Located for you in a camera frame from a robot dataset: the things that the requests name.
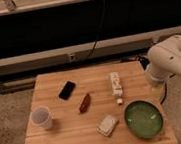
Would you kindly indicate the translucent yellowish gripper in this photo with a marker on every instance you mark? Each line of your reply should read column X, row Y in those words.
column 157, row 92

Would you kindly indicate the red pepper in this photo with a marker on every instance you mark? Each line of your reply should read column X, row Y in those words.
column 85, row 103

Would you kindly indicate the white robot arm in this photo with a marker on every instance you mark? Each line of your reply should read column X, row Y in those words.
column 164, row 59

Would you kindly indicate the green bowl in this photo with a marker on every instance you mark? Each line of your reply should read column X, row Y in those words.
column 143, row 119

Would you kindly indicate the white sponge block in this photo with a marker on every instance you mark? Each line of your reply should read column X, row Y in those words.
column 107, row 125

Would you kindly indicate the wooden cutting board table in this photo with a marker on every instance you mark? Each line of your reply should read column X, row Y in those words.
column 71, row 126

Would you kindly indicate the black smartphone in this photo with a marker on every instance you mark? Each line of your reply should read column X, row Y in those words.
column 65, row 93

